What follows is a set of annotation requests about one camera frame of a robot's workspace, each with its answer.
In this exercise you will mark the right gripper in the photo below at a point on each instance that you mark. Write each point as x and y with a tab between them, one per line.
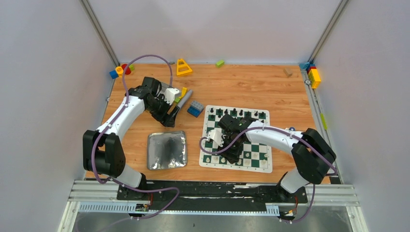
232	156

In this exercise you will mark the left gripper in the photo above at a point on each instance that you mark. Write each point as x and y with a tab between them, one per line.
164	113

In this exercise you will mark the green white chess board mat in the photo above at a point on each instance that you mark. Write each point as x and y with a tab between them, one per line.
255	157

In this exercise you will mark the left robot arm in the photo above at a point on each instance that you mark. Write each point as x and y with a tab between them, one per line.
102	149

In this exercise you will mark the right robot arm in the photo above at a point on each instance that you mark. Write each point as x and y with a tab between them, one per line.
312	155

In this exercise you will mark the grey toy microphone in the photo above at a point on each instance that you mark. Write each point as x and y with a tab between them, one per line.
184	99

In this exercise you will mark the grey and blue brick stack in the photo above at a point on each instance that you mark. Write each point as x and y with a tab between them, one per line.
195	108

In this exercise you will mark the silver tin lid tray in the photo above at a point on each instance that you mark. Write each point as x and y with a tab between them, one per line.
167	150

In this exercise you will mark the yellow triangle toy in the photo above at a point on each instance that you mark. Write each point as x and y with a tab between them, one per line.
183	68

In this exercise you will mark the coloured blocks cluster left corner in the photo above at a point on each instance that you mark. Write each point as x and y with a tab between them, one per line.
120	70

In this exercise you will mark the green block at back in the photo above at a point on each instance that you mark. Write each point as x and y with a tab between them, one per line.
220	63

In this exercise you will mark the brown wooden block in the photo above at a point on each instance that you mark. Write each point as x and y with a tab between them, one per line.
288	72

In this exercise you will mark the coloured brick stack right corner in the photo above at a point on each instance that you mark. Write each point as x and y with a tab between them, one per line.
313	74

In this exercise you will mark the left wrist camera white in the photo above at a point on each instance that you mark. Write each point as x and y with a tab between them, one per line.
170	94

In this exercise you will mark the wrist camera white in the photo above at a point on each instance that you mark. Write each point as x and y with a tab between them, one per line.
170	94
215	135

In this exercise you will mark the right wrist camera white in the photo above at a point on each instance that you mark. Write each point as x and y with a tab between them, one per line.
215	135

